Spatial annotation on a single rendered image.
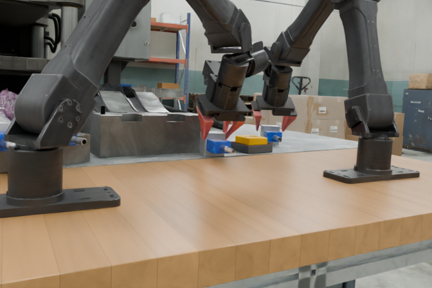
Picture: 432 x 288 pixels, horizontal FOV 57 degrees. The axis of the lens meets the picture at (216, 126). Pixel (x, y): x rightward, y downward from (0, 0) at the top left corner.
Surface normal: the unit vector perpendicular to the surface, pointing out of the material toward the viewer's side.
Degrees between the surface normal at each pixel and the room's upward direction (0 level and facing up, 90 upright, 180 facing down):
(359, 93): 89
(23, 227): 0
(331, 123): 93
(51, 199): 90
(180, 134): 90
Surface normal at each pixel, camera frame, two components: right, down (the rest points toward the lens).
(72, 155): 0.77, 0.09
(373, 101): 0.40, -0.15
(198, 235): 0.04, -0.99
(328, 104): 0.43, 0.09
